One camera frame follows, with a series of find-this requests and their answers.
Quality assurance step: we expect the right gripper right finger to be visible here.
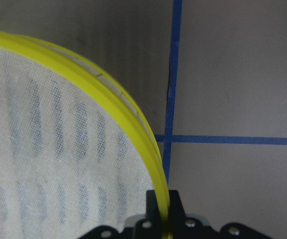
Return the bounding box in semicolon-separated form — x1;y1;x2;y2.
169;190;269;239

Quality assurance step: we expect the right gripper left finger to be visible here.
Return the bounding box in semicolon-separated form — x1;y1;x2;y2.
80;190;162;239

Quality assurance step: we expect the yellow top steamer layer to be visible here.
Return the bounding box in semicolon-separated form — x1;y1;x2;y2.
0;31;169;239

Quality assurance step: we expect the white steamer mesh liner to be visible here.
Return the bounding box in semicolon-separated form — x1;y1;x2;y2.
0;49;152;239

